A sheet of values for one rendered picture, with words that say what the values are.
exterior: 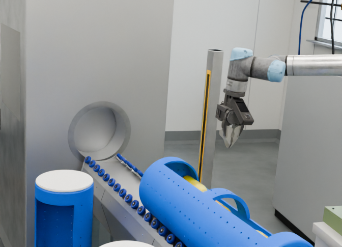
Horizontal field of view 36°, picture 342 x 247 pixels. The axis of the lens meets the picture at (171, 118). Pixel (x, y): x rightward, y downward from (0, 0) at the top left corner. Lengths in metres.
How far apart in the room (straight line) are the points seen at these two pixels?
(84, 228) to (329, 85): 2.27
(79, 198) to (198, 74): 4.37
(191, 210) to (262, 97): 5.20
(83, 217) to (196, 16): 4.36
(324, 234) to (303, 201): 2.41
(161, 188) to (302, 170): 2.38
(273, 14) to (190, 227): 5.25
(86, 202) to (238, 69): 1.13
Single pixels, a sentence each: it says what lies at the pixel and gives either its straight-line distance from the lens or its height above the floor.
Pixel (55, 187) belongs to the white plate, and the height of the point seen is 1.04.
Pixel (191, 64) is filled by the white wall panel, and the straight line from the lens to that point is 6.71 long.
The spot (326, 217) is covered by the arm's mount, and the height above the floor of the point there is 1.18.
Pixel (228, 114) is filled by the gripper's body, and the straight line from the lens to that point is 1.91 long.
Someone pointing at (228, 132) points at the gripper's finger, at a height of 1.51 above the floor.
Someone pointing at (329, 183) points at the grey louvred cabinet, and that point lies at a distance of 4.21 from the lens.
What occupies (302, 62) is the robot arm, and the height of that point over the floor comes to 1.77.
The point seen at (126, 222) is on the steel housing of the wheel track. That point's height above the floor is 0.86.
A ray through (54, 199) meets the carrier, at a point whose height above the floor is 0.99.
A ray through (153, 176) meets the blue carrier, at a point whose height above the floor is 1.18.
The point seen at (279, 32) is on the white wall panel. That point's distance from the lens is 7.14.
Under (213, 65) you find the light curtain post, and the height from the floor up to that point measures 1.63.
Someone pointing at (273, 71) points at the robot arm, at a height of 1.75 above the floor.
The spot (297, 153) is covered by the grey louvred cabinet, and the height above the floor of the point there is 0.71.
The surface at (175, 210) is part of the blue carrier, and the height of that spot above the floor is 1.13.
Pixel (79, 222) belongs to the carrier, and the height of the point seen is 0.86.
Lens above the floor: 2.03
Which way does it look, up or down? 15 degrees down
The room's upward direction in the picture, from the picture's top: 4 degrees clockwise
